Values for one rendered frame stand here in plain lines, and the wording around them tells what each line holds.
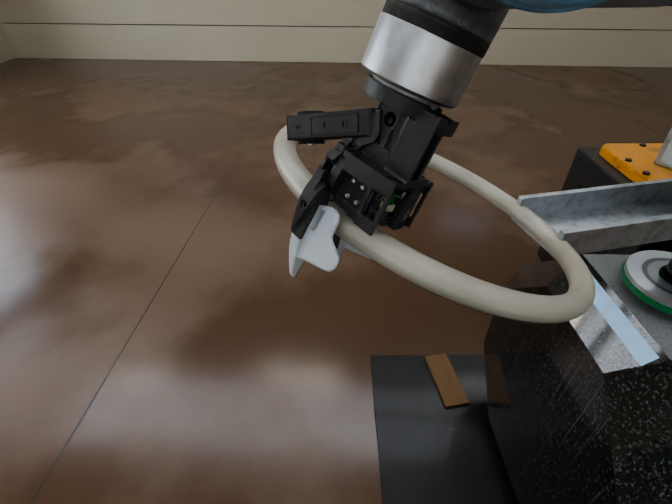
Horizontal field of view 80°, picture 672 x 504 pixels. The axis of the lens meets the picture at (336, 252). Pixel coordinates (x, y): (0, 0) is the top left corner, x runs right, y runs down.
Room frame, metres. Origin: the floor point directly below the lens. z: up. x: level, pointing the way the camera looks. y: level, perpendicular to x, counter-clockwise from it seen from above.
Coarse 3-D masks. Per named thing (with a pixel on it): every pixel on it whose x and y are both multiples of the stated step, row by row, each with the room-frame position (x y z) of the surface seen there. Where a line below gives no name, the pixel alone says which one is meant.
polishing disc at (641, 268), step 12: (636, 252) 0.78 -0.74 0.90; (648, 252) 0.78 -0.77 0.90; (660, 252) 0.78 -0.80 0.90; (636, 264) 0.73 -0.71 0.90; (648, 264) 0.73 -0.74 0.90; (660, 264) 0.73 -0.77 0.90; (636, 276) 0.69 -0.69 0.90; (648, 276) 0.69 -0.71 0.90; (648, 288) 0.65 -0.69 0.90; (660, 288) 0.65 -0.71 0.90; (660, 300) 0.62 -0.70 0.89
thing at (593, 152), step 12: (576, 156) 1.77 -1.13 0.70; (588, 156) 1.69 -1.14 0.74; (600, 156) 1.69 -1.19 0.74; (576, 168) 1.73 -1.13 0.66; (588, 168) 1.65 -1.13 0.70; (600, 168) 1.58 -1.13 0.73; (612, 168) 1.57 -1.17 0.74; (576, 180) 1.70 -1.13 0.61; (588, 180) 1.62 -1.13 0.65; (600, 180) 1.55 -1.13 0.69; (612, 180) 1.48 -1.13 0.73; (624, 180) 1.46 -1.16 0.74; (540, 252) 1.75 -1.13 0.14; (600, 252) 1.37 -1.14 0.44; (612, 252) 1.30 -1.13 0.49; (624, 252) 1.25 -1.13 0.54; (528, 264) 1.80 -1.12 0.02
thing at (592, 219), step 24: (552, 192) 0.64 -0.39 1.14; (576, 192) 0.65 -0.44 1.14; (600, 192) 0.66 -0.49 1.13; (624, 192) 0.67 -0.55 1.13; (648, 192) 0.69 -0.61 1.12; (552, 216) 0.63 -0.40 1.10; (576, 216) 0.63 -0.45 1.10; (600, 216) 0.63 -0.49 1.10; (624, 216) 0.64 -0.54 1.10; (648, 216) 0.64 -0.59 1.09; (576, 240) 0.52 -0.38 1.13; (600, 240) 0.53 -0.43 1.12; (624, 240) 0.54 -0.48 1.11; (648, 240) 0.56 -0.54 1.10
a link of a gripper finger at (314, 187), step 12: (324, 168) 0.35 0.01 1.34; (312, 180) 0.34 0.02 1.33; (324, 180) 0.34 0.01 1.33; (312, 192) 0.33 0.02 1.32; (324, 192) 0.33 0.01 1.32; (300, 204) 0.33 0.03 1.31; (312, 204) 0.33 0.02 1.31; (324, 204) 0.33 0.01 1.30; (300, 216) 0.32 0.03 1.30; (312, 216) 0.33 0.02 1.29; (300, 228) 0.33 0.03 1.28
